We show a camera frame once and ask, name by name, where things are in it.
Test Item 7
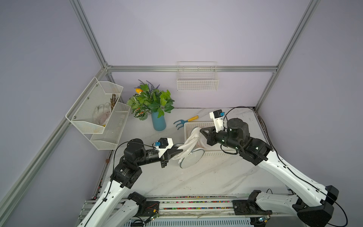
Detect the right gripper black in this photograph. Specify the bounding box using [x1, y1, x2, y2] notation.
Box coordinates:
[201, 126, 242, 151]

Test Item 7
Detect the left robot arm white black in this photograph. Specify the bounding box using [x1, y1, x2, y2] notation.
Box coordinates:
[79, 138, 183, 227]

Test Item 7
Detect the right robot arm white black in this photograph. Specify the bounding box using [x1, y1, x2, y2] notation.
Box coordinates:
[200, 118, 339, 227]

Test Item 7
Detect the white plastic basket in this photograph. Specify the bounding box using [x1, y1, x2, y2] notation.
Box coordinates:
[183, 121, 242, 158]

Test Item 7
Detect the blue yellow garden fork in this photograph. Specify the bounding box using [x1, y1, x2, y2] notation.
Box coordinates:
[174, 115, 199, 130]

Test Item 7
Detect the teal vase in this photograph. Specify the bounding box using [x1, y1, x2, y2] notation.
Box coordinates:
[151, 112, 166, 131]

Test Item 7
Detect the artificial green plant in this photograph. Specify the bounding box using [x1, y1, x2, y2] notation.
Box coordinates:
[126, 80, 175, 121]

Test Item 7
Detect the clear glove in shelf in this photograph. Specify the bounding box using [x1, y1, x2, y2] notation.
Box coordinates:
[93, 103, 112, 126]

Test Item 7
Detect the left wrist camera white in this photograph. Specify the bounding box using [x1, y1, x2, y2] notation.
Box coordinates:
[154, 138, 174, 158]

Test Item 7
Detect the white wire wall basket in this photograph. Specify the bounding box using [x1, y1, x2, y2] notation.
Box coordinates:
[177, 61, 219, 91]

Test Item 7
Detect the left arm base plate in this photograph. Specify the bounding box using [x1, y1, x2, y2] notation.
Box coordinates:
[136, 201, 160, 217]

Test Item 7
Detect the white mesh wall shelf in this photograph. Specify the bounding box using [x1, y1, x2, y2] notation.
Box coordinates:
[65, 77, 130, 150]

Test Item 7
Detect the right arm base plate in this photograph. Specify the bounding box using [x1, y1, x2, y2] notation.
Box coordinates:
[232, 200, 272, 215]

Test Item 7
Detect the aluminium frame rail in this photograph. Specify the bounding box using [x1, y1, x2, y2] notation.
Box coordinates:
[108, 66, 278, 72]

